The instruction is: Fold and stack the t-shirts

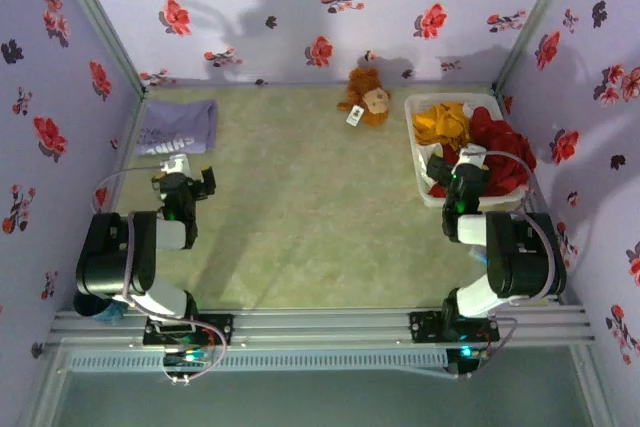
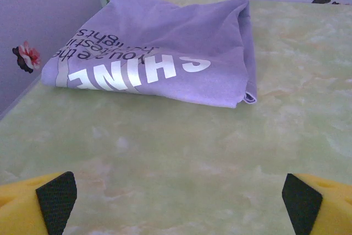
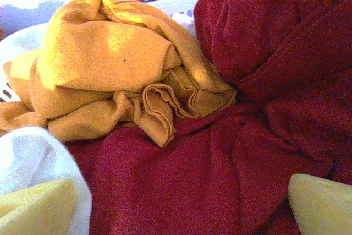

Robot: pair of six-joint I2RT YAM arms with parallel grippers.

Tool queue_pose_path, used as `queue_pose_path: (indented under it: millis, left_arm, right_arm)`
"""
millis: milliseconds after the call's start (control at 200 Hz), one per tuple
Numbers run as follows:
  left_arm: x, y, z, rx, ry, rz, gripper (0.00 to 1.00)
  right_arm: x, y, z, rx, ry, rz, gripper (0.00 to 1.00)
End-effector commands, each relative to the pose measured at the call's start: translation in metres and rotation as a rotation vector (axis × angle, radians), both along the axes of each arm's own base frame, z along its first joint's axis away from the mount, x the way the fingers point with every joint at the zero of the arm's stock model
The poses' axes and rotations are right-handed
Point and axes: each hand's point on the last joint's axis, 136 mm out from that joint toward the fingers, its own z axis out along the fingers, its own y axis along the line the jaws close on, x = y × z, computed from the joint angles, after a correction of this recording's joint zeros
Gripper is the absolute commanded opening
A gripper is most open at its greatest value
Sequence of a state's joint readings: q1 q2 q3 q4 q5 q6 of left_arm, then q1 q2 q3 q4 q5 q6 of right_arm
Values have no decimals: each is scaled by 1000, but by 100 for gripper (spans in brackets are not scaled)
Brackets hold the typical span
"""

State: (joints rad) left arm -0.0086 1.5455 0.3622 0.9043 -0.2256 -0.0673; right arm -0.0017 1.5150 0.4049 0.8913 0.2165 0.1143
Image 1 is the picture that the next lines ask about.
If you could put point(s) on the yellow t-shirt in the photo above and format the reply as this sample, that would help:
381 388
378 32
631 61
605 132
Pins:
440 124

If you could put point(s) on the red t-shirt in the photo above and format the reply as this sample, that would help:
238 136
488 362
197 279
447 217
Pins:
500 142

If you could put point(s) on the white plastic laundry basket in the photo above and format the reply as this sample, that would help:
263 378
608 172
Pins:
415 112

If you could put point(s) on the folded purple t-shirt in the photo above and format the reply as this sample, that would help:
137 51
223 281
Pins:
175 119

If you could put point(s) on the white teddy hang tag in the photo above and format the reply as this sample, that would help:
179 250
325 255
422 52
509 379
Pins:
354 117

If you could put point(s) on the brown teddy bear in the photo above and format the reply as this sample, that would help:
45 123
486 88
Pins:
365 82

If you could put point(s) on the blue cup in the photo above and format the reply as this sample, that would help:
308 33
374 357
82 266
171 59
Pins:
100 314

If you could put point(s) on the electronics board with led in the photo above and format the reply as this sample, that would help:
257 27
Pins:
465 353
185 358

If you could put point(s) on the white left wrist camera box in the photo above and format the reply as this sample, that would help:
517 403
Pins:
176 165

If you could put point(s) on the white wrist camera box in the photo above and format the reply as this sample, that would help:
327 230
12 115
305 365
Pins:
176 165
472 156

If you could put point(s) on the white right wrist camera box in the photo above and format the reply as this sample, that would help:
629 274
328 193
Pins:
472 156

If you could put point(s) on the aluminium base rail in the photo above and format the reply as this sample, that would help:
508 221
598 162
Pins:
320 324

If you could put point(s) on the aluminium corner post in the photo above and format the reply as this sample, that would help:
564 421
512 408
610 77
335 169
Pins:
537 14
97 12

